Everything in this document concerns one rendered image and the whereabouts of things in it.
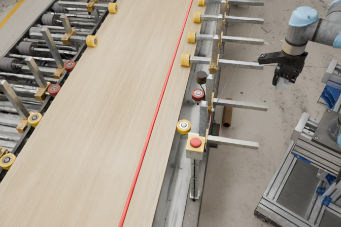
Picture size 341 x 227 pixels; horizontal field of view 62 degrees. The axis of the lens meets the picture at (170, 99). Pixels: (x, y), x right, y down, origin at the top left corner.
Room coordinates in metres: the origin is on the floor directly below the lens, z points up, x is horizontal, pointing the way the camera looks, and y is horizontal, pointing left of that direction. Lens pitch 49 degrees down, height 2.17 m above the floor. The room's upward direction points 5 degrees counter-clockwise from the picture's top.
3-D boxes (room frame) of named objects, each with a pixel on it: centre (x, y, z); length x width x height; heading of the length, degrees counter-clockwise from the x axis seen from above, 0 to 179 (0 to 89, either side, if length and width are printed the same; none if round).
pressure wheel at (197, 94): (1.14, -0.17, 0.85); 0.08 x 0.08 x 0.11
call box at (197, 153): (0.60, -0.08, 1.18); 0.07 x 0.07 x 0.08; 74
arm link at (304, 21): (0.76, -0.45, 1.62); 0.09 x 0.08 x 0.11; 57
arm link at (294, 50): (0.76, -0.45, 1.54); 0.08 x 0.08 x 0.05
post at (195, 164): (0.60, -0.08, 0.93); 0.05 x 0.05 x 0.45; 74
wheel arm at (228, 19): (1.83, -0.50, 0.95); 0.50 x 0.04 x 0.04; 74
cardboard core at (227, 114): (1.64, -0.53, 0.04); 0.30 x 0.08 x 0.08; 164
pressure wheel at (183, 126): (0.92, -0.06, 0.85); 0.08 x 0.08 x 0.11
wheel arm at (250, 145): (0.86, -0.25, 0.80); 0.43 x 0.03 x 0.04; 74
